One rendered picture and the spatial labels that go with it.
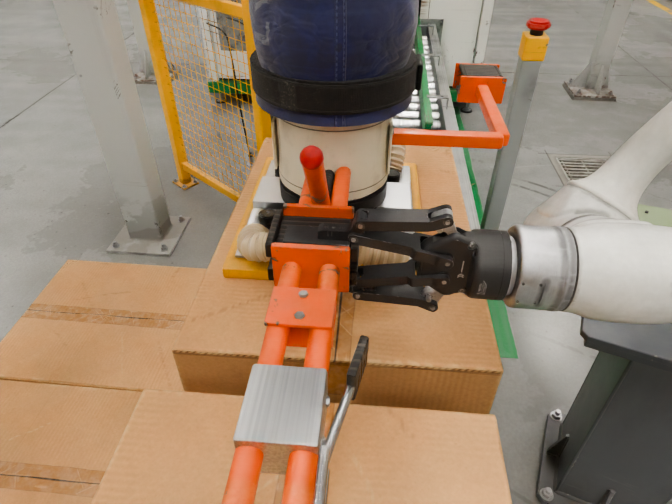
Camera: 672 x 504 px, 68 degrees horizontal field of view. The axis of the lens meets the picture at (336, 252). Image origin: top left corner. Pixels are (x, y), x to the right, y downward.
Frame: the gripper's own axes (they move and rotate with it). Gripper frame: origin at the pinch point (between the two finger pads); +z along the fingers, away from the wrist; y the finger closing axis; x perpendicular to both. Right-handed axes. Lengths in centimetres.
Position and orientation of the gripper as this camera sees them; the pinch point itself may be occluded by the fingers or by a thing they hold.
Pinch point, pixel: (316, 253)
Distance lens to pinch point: 54.4
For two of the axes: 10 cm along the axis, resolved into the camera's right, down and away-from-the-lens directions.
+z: -10.0, -0.6, 0.8
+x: 1.0, -6.2, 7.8
